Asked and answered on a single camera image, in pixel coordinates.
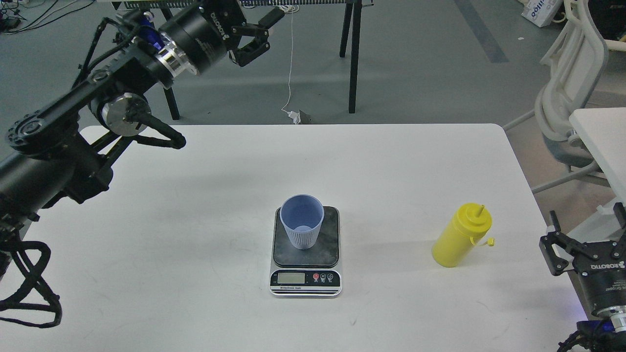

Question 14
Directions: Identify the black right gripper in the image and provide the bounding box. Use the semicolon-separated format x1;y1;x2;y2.
539;201;626;316

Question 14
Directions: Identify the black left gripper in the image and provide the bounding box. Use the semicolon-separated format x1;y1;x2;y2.
166;2;285;74

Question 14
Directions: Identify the yellow squeeze seasoning bottle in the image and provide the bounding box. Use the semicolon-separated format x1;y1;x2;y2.
431;202;495;267

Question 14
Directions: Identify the blue ribbed plastic cup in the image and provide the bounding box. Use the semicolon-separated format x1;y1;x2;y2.
279;194;325;250

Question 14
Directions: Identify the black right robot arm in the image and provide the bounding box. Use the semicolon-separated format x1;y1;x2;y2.
539;202;626;352

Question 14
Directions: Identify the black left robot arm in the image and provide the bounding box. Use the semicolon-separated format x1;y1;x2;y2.
1;0;284;237

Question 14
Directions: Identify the digital kitchen scale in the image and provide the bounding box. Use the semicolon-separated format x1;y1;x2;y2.
269;206;343;298

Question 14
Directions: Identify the black trestle table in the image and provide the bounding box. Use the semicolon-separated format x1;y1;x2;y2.
108;0;374;114

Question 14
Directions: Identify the white side table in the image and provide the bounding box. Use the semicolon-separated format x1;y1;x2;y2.
570;107;626;202

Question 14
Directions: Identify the white office chair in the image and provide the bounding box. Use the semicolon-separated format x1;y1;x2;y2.
503;0;619;194

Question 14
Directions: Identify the white printed bag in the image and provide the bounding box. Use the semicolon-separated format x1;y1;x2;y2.
521;0;565;27

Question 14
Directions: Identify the white cable on floor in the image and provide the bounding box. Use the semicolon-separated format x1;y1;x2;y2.
280;2;305;125

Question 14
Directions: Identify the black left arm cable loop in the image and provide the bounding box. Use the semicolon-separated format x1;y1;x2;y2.
0;235;63;329

